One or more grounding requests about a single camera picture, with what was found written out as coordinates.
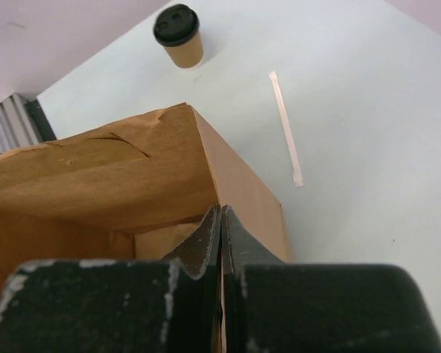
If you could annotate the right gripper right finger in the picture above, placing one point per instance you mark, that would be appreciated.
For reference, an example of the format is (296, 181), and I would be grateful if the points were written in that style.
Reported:
(273, 306)

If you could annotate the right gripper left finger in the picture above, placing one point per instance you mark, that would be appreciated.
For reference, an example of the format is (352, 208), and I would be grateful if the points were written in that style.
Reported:
(105, 305)

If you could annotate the brown paper bag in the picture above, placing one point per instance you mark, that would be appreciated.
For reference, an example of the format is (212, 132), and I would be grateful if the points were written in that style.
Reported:
(131, 189)

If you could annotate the brown paper coffee cup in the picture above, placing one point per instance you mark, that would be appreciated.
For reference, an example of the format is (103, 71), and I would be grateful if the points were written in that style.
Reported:
(188, 54)

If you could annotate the black plastic cup lid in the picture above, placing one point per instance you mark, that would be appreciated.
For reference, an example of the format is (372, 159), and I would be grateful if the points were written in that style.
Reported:
(175, 25)

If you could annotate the white wrapped straw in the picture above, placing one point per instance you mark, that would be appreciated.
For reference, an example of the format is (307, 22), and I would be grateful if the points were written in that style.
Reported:
(297, 173)

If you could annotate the aluminium frame rail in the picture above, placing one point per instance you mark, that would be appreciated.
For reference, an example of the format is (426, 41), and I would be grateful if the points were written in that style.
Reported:
(17, 127)

